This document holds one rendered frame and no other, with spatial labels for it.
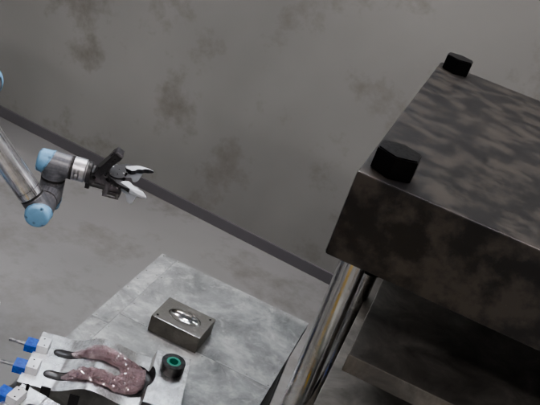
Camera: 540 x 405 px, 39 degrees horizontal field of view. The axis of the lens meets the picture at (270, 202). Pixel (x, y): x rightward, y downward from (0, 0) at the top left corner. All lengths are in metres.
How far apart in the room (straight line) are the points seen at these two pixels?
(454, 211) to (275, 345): 1.64
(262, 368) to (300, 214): 2.32
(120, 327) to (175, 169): 2.66
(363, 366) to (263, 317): 1.38
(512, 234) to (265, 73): 3.55
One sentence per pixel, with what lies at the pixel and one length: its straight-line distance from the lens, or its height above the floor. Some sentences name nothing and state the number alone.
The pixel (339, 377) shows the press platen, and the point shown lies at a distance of 2.18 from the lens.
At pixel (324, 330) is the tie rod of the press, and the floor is 1.61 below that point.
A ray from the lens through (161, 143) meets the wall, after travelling 5.42.
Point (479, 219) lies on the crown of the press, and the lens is 1.55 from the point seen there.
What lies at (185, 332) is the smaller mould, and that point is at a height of 0.87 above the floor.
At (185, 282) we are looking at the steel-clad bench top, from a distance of 3.22.
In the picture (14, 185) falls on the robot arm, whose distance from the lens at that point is 2.35.
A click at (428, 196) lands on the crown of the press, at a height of 2.01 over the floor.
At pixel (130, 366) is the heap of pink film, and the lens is 2.58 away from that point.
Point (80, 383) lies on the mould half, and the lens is 2.49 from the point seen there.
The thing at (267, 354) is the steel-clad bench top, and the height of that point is 0.80.
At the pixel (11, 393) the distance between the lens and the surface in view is 2.39.
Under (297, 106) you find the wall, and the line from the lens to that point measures 4.91.
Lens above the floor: 2.55
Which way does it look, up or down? 25 degrees down
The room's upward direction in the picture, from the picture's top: 19 degrees clockwise
